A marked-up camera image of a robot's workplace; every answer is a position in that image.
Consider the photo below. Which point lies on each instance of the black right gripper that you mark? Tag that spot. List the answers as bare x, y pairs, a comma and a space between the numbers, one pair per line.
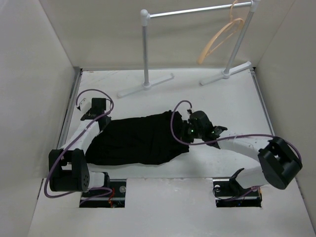
190, 123

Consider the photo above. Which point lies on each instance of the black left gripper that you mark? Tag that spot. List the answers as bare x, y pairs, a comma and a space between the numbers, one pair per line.
108, 120

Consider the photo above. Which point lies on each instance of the black trousers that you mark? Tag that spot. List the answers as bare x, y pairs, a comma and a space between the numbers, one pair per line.
147, 140

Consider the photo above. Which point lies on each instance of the beige plastic hanger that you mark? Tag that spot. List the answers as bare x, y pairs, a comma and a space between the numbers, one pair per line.
234, 25

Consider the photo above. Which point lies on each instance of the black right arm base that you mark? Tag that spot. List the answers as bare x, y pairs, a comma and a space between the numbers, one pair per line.
229, 193

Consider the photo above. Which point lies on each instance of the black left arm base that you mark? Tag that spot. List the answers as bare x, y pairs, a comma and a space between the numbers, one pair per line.
99, 199

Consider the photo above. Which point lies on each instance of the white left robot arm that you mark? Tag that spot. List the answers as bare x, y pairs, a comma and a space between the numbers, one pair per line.
68, 169

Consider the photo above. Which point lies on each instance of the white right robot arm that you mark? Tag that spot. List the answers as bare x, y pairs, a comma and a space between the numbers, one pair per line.
278, 161

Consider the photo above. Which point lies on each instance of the white clothes rack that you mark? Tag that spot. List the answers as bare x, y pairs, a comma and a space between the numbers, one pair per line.
175, 39

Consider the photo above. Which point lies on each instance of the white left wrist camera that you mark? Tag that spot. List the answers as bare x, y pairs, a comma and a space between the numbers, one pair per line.
84, 105

